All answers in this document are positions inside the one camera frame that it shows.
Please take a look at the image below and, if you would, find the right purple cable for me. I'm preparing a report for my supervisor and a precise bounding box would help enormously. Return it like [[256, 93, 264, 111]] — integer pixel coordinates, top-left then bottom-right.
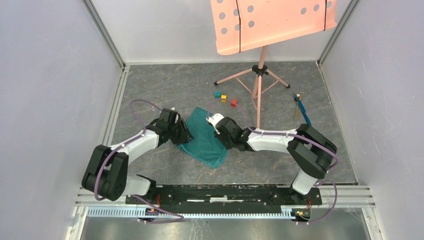
[[206, 97, 339, 225]]

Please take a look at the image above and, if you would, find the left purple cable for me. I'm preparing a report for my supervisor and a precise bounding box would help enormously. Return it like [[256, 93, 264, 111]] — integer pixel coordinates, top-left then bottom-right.
[[93, 99, 185, 225]]

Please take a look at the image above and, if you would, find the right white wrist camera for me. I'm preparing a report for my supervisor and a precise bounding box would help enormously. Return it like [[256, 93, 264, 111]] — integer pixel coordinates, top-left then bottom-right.
[[206, 113, 225, 135]]

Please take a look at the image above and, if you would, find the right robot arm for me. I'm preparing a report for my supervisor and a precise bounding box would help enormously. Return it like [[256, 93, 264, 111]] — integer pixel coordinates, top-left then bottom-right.
[[206, 113, 338, 204]]

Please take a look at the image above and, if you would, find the teal cloth napkin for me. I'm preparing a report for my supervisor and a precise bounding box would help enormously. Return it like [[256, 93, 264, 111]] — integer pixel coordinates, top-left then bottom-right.
[[177, 107, 228, 169]]

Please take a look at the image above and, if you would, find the pink music stand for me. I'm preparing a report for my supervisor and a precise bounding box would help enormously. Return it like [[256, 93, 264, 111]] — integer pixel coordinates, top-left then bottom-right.
[[210, 0, 337, 127]]

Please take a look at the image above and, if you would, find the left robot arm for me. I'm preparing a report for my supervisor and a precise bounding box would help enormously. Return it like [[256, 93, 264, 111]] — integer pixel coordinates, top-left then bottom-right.
[[81, 108, 194, 204]]

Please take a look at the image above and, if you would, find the red cube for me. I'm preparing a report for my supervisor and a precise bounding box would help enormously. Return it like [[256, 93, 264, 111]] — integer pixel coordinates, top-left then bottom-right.
[[230, 99, 238, 108]]

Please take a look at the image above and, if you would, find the gold spoon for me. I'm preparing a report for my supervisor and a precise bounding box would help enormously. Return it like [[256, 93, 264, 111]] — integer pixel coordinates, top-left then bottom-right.
[[294, 93, 302, 119]]

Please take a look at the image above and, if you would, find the yellow cube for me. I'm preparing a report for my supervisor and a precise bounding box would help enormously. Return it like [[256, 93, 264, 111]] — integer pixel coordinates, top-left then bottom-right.
[[220, 95, 227, 103]]

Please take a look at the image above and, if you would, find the blue handled utensil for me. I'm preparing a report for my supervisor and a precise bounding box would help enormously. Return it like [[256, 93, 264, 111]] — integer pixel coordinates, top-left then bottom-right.
[[299, 100, 312, 126]]

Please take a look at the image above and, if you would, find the purple cable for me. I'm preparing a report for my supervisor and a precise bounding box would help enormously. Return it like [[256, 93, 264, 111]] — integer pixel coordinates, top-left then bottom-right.
[[93, 99, 185, 225], [206, 97, 339, 225]]

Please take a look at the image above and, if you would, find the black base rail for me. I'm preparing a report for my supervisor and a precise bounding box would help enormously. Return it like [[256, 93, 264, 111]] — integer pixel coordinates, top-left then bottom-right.
[[125, 184, 323, 220]]

